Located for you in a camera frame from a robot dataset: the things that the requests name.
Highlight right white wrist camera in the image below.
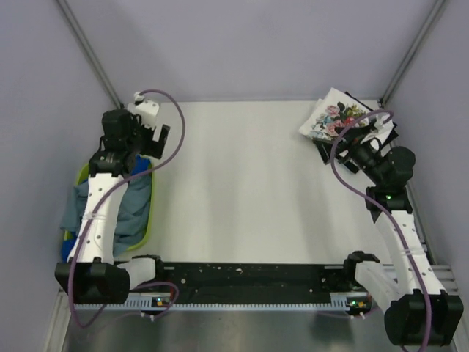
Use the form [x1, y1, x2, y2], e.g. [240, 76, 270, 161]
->
[361, 113, 394, 151]

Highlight white floral folded t shirt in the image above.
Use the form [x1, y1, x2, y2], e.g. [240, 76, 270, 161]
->
[298, 88, 376, 143]

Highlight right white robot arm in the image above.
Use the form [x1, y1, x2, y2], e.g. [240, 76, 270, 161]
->
[330, 126, 464, 351]

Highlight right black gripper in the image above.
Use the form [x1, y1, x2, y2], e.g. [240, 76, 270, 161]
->
[312, 125, 384, 186]

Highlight right aluminium frame post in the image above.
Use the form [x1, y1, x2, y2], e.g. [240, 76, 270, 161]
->
[378, 0, 449, 107]

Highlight aluminium frame post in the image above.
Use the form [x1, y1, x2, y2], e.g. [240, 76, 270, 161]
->
[378, 0, 449, 107]
[54, 0, 122, 108]

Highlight royal blue t shirt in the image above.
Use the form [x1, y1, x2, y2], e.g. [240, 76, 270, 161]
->
[59, 154, 153, 262]

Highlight grey-blue t shirt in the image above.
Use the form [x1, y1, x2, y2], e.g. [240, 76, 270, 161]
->
[60, 175, 154, 256]

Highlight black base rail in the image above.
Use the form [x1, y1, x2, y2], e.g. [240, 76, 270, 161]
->
[133, 262, 372, 306]

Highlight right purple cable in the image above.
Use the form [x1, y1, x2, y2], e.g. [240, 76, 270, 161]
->
[330, 109, 434, 347]

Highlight green plastic tray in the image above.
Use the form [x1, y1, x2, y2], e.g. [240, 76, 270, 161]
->
[62, 163, 158, 254]

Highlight purple cable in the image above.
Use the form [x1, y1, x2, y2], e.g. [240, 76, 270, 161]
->
[67, 89, 186, 329]
[330, 109, 434, 347]

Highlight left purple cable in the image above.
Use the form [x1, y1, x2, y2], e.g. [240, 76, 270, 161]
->
[67, 89, 186, 329]

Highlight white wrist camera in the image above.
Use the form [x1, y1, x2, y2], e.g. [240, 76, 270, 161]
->
[126, 92, 160, 129]
[361, 113, 394, 151]

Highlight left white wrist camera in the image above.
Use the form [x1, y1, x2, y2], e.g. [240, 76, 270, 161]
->
[126, 92, 160, 129]

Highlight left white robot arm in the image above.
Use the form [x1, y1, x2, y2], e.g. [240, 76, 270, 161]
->
[55, 103, 169, 305]

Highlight left aluminium frame post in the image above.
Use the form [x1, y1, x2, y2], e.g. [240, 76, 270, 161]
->
[54, 0, 122, 108]

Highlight light blue cable duct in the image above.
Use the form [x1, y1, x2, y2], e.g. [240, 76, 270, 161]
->
[75, 292, 371, 312]

